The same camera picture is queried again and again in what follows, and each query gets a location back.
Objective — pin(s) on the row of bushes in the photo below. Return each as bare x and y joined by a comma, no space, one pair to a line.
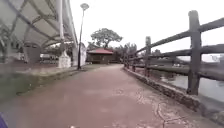
128,50

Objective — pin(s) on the red brick path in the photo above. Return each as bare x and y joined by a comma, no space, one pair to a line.
100,100

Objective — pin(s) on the lamp pole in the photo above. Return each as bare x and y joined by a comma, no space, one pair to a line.
80,43

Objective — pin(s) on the white wall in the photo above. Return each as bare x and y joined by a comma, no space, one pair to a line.
82,55

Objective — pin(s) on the broad-crowned tree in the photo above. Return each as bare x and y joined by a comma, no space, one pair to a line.
105,35

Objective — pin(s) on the dark wooden rail fence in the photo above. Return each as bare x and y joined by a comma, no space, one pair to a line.
194,50

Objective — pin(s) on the white canopy structure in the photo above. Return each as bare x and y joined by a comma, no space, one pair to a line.
40,20

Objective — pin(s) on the red-roofed building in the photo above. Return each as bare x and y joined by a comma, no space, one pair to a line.
100,56

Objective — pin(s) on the grey paved terrace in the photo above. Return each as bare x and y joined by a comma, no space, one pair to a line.
33,69

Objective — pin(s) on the stone kerb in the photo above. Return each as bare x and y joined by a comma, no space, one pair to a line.
173,93

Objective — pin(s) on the grey water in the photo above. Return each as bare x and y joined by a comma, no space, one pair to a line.
210,88

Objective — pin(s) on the grass strip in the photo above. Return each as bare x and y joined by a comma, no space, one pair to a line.
20,83

